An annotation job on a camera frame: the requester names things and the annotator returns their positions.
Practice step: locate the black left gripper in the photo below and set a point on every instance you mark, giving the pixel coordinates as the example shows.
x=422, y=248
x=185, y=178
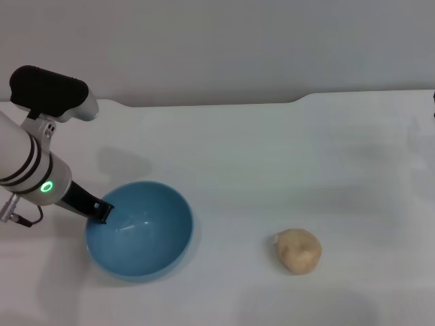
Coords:
x=79, y=202

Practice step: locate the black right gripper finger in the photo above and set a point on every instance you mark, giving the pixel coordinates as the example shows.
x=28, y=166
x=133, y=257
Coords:
x=434, y=102

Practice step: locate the blue ceramic bowl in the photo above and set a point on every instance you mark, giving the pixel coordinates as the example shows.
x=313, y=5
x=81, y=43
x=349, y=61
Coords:
x=146, y=244

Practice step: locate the beige egg yolk pastry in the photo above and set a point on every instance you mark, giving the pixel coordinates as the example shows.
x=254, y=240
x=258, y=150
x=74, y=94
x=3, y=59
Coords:
x=299, y=251

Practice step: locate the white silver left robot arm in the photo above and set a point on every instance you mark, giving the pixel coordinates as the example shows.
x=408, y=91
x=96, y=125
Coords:
x=23, y=159

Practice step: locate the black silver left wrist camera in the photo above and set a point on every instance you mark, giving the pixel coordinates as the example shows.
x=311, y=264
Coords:
x=51, y=91

